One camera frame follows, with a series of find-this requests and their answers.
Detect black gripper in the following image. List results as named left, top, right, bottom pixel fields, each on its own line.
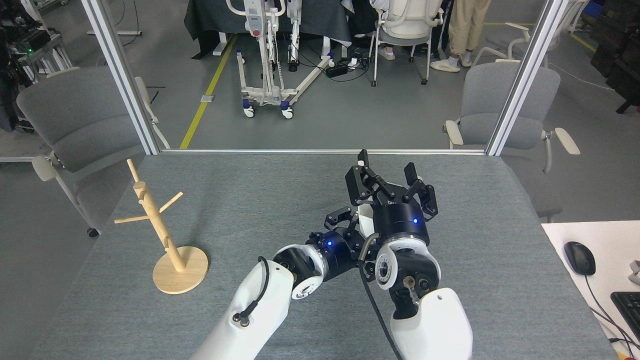
left=306, top=206, right=379, bottom=284
left=345, top=149, right=439, bottom=244

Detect white hexagonal cup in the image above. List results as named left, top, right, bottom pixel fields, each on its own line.
left=357, top=204, right=377, bottom=237

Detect wooden cup rack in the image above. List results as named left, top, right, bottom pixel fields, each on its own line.
left=114, top=159, right=210, bottom=295

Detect black equipment rack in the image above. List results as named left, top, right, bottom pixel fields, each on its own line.
left=0, top=0, right=76, bottom=133

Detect grey armchair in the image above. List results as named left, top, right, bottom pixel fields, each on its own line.
left=442, top=61, right=581, bottom=223
left=16, top=66, right=171, bottom=238

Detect person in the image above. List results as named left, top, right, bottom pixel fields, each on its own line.
left=430, top=0, right=492, bottom=74
left=342, top=0, right=398, bottom=61

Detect white grey office chair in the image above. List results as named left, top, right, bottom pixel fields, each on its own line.
left=472, top=0, right=591, bottom=68

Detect black computer mouse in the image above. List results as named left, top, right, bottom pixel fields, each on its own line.
left=564, top=241, right=597, bottom=277

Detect white stand on wheels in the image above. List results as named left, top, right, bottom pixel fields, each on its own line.
left=225, top=0, right=336, bottom=120

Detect white desk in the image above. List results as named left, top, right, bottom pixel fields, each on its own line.
left=541, top=220, right=640, bottom=360

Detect dark cloth covered table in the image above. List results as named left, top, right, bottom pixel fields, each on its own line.
left=184, top=0, right=353, bottom=60

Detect black keyboard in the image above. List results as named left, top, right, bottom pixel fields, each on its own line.
left=610, top=291, right=640, bottom=341

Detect black stacked boxes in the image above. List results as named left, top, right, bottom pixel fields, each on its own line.
left=590, top=0, right=640, bottom=115

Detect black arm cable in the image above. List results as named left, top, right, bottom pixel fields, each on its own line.
left=357, top=232, right=403, bottom=360
left=232, top=256, right=271, bottom=328

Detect silver aluminium rail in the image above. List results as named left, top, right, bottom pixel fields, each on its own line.
left=159, top=148, right=487, bottom=156

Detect silver aluminium post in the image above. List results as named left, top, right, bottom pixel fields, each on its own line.
left=485, top=0, right=571, bottom=157
left=80, top=0, right=161, bottom=156

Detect black mouse cable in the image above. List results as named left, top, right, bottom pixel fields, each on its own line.
left=582, top=274, right=640, bottom=351

